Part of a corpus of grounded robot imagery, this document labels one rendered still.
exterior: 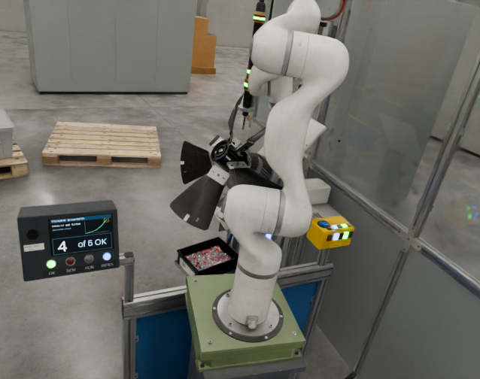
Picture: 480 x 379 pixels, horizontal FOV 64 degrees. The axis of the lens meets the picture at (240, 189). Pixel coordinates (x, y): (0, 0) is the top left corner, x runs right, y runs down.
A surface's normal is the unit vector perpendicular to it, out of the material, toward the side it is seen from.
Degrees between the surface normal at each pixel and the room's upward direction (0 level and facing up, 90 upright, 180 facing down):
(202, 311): 1
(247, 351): 90
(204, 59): 90
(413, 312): 90
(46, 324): 0
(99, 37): 90
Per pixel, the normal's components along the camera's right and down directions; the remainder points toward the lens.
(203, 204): -0.06, -0.28
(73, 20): 0.50, 0.45
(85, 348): 0.14, -0.88
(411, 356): -0.91, 0.07
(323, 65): -0.07, 0.37
